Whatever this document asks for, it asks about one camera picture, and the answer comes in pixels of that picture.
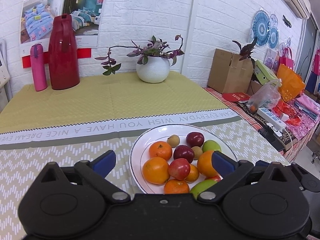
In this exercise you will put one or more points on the white water dispenser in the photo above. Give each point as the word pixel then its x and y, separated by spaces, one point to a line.
pixel 3 75

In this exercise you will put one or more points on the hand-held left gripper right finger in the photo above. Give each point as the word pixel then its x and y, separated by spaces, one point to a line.
pixel 222 163

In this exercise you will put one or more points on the white round device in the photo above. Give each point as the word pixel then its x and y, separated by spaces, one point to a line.
pixel 275 129

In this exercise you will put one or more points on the white plate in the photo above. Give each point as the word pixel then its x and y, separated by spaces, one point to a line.
pixel 155 135

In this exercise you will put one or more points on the large orange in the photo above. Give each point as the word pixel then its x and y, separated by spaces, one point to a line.
pixel 206 163

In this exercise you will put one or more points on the red thermos jug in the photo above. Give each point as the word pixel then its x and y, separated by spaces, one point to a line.
pixel 63 60

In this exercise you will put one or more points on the pink floral cloth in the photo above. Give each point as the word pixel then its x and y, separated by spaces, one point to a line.
pixel 303 132

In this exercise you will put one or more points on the dark wall ornament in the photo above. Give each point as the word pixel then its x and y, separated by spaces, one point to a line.
pixel 287 21

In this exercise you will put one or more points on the green shoe box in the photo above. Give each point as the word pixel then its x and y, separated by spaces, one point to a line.
pixel 265 73

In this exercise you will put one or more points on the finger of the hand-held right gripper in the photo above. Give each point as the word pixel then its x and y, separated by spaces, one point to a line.
pixel 261 164

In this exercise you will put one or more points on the pink thermos bottle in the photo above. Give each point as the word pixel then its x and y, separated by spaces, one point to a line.
pixel 38 70

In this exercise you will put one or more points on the dark red apple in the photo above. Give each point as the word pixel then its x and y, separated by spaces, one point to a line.
pixel 195 139

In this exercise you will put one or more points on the small orange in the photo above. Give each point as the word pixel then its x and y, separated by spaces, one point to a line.
pixel 193 174

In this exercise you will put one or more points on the white power strip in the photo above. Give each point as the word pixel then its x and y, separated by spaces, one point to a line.
pixel 271 116

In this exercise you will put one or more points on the large tangerine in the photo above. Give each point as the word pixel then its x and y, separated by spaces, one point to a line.
pixel 160 150

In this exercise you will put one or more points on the green apple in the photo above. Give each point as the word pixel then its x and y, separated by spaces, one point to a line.
pixel 202 188
pixel 211 146

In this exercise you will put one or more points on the red yellow apple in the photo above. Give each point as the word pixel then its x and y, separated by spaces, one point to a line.
pixel 215 178

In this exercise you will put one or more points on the small blue round fan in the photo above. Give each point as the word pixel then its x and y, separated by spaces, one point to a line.
pixel 273 37

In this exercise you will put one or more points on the wall poster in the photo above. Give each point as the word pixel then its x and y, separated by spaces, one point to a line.
pixel 82 12

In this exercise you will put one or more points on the dark red plum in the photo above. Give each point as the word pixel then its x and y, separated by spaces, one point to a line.
pixel 183 153

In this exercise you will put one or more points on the purple printed card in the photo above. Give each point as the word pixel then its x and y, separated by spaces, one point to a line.
pixel 272 60

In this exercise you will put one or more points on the clear plastic bag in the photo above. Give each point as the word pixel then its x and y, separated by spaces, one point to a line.
pixel 265 96

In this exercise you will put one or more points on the orange bag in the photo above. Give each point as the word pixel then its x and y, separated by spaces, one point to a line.
pixel 291 82

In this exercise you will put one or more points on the pale round fan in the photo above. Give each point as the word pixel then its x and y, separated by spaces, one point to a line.
pixel 273 20

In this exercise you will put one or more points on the brown longan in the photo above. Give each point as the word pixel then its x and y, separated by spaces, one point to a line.
pixel 173 140
pixel 198 152

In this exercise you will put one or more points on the black chair base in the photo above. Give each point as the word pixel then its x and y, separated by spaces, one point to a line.
pixel 317 155

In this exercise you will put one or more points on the red envelope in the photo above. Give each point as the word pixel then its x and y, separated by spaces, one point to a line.
pixel 236 96

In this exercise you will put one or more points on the cardboard box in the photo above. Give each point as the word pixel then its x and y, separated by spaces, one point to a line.
pixel 225 72

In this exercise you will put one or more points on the blue decorative plates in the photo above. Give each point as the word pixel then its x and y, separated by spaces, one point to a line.
pixel 261 28

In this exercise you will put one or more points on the pink gift bag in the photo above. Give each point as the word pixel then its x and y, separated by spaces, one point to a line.
pixel 287 57

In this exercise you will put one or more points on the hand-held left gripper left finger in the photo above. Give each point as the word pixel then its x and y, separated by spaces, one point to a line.
pixel 105 162

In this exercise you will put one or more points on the dark purple plant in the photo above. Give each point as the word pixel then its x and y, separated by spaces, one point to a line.
pixel 246 50

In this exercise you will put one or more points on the small tangerine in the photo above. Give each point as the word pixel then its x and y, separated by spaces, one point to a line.
pixel 176 187

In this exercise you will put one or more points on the black device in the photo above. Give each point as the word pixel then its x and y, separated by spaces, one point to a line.
pixel 282 143

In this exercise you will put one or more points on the purple plant in white pot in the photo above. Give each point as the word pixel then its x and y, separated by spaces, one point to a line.
pixel 152 70

